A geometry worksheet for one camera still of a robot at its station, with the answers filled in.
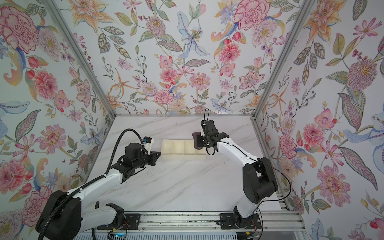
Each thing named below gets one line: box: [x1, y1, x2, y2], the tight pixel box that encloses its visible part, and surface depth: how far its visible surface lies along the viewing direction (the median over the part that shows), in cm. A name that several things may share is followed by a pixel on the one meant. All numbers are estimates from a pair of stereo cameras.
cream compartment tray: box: [161, 139, 207, 161], surface depth 102 cm
